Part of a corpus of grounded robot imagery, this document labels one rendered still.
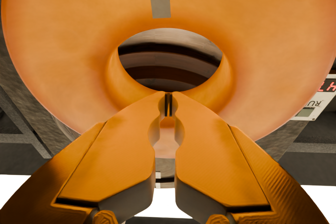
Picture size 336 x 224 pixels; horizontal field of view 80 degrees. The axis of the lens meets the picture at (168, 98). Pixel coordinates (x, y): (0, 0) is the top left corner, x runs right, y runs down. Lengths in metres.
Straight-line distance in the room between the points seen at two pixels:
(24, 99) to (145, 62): 0.52
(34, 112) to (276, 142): 0.86
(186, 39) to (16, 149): 9.66
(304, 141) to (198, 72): 5.81
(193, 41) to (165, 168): 0.25
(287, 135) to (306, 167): 8.32
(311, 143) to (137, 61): 5.95
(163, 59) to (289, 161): 8.74
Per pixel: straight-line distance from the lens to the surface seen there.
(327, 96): 0.70
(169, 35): 0.31
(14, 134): 6.47
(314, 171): 9.21
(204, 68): 0.33
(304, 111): 0.71
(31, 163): 9.16
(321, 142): 6.31
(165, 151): 0.16
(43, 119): 0.82
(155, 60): 0.32
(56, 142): 0.93
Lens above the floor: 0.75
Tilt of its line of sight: 45 degrees up
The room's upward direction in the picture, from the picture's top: 180 degrees counter-clockwise
